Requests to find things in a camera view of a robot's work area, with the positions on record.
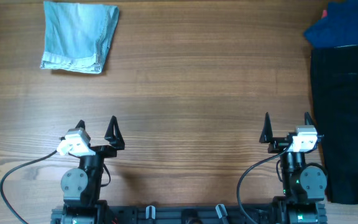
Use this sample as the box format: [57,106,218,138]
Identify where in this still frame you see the black garment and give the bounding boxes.
[310,46,358,204]

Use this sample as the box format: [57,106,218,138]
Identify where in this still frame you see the white rail clip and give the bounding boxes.
[215,203,229,224]
[145,205,156,220]

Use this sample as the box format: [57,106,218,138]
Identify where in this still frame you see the right white rail clip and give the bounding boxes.
[215,203,229,224]

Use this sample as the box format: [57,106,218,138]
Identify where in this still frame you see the left black camera cable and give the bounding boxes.
[0,149,58,224]

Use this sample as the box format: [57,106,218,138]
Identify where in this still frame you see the dark blue garment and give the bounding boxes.
[303,1,358,48]

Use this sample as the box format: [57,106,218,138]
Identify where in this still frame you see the left white rail clip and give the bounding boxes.
[145,205,156,220]

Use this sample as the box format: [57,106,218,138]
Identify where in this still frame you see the folded light blue jeans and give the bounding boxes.
[40,1,119,74]

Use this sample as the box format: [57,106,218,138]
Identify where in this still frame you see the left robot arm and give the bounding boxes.
[51,116,125,224]

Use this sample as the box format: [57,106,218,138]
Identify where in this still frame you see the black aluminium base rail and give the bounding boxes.
[50,203,328,224]

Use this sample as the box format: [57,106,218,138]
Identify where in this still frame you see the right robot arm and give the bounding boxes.
[259,113,328,224]

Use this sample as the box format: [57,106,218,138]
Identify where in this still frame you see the black camera cable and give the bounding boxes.
[0,149,58,224]
[236,144,293,224]

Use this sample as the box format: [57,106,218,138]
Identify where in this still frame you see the right black camera cable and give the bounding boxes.
[236,144,293,224]

